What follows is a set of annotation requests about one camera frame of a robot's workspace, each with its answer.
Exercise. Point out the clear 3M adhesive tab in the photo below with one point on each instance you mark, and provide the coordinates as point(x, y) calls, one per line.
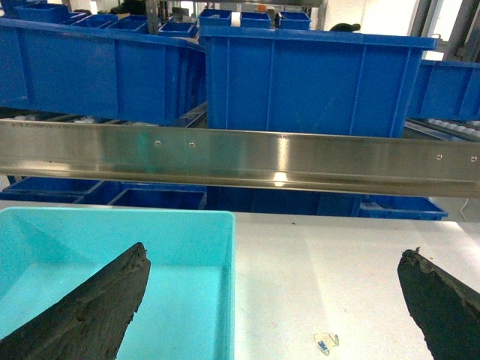
point(326, 342)

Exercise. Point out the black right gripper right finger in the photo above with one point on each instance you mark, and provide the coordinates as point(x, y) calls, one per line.
point(444, 308)

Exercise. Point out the large blue bin left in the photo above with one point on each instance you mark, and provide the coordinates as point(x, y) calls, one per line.
point(102, 73)

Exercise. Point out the large blue bin right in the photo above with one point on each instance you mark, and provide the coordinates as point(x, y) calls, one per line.
point(447, 90)

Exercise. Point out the turquoise plastic bin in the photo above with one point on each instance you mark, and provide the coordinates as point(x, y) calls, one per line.
point(187, 311)

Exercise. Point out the large blue bin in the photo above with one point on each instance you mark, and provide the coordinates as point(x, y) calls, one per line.
point(314, 82)
point(102, 73)
point(447, 90)

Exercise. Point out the stainless steel shelf rail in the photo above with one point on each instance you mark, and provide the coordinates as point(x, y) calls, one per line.
point(248, 159)

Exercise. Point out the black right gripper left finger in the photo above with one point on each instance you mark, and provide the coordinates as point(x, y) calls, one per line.
point(90, 322)

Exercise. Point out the large blue bin centre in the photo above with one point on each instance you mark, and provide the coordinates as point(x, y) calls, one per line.
point(314, 82)

